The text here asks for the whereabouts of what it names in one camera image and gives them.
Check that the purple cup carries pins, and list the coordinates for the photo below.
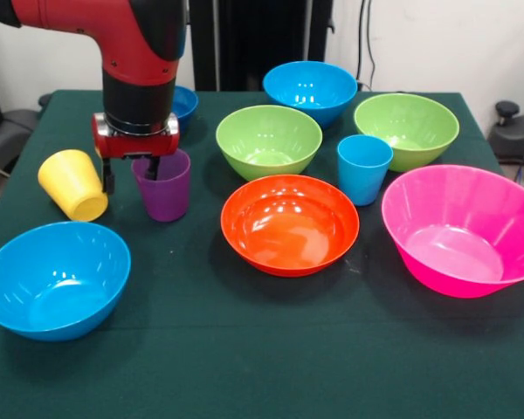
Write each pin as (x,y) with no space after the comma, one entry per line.
(168,196)

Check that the yellow cup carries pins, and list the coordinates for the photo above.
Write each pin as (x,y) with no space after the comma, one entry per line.
(72,183)

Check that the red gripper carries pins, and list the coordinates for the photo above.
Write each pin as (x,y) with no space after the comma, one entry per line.
(135,146)

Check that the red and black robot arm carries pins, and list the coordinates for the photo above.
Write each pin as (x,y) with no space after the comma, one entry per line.
(135,52)

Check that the black pedestal leg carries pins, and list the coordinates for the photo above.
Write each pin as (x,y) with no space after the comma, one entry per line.
(515,139)
(8,131)

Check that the dark green table cloth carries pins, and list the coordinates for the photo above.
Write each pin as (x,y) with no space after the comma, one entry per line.
(262,349)

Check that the pink bowl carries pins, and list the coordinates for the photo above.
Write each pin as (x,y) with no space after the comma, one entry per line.
(458,244)

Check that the orange bowl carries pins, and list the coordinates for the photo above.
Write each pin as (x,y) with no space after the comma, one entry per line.
(290,231)

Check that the light blue cup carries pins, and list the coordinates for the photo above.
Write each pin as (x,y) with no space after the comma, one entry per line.
(362,174)

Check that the green bowl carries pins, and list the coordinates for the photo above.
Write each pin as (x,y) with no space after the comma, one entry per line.
(268,144)
(406,126)

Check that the small dark blue bowl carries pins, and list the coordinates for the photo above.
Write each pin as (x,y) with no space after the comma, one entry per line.
(185,107)

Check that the light blue bowl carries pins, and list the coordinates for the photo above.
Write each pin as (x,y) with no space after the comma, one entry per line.
(310,87)
(52,283)

